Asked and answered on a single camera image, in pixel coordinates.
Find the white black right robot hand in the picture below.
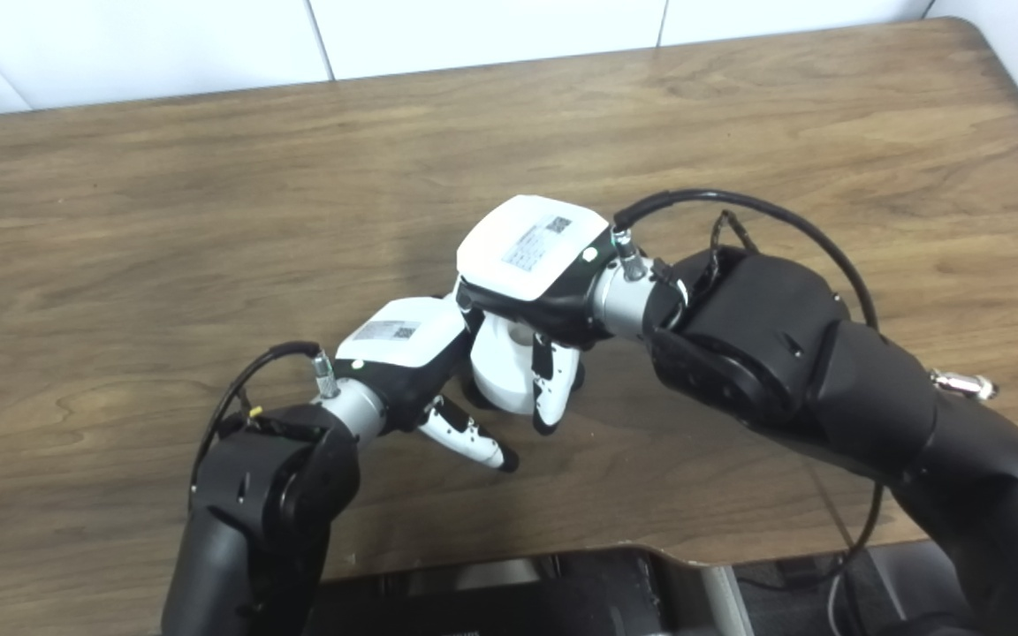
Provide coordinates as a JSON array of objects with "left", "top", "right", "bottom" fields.
[{"left": 454, "top": 194, "right": 618, "bottom": 436}]

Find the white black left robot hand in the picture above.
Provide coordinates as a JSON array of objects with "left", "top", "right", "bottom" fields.
[{"left": 335, "top": 296, "right": 520, "bottom": 473}]

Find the round white plastic piece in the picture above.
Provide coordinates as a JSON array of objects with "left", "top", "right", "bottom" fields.
[{"left": 461, "top": 314, "right": 586, "bottom": 416}]

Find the dark robot torso base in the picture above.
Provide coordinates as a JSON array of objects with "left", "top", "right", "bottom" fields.
[{"left": 310, "top": 541, "right": 978, "bottom": 636}]

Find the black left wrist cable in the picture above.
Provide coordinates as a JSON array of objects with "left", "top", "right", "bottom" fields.
[{"left": 189, "top": 341, "right": 339, "bottom": 496}]

